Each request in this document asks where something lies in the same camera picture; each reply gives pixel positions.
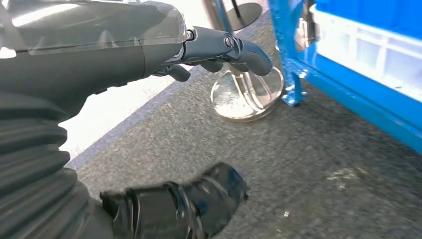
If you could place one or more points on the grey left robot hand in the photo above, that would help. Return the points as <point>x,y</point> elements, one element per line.
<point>82,59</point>

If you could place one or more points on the blue metal shelf rack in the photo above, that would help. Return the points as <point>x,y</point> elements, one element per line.
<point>362,109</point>

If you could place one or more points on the chrome stanchion with chrome base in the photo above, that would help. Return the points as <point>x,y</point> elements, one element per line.
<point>237,99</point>

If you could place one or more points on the chrome stanchion with black cap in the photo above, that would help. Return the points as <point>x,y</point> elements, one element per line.
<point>306,33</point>

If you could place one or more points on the white plastic crate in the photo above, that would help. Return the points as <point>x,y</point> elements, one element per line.
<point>362,56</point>

